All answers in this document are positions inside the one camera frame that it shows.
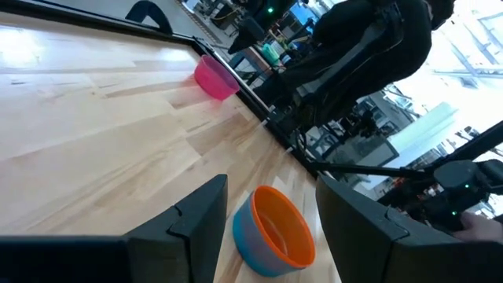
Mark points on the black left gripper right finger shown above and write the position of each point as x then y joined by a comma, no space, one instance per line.
365,243

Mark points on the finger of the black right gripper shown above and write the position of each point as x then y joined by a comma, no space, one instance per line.
251,33

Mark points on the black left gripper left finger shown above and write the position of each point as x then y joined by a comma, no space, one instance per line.
188,239

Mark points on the teal plastic bowl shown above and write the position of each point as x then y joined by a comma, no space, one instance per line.
245,239

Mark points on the pink plastic bowl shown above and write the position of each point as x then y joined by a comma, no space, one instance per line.
214,84

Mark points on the orange plastic bowl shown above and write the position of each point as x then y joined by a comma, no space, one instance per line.
283,220

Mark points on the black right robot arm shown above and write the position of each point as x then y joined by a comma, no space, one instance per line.
353,59

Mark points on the teal container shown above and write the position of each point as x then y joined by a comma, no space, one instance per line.
271,54

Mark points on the person's hand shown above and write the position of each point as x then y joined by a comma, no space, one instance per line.
479,228

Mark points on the black frame bracket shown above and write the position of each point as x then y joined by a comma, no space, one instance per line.
159,15

